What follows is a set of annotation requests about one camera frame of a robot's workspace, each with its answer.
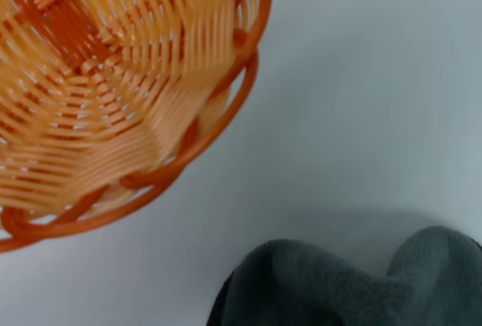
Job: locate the orange woven plastic basket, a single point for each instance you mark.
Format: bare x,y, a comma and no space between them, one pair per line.
158,141

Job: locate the dark grey towel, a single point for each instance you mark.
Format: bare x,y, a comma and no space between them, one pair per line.
320,288

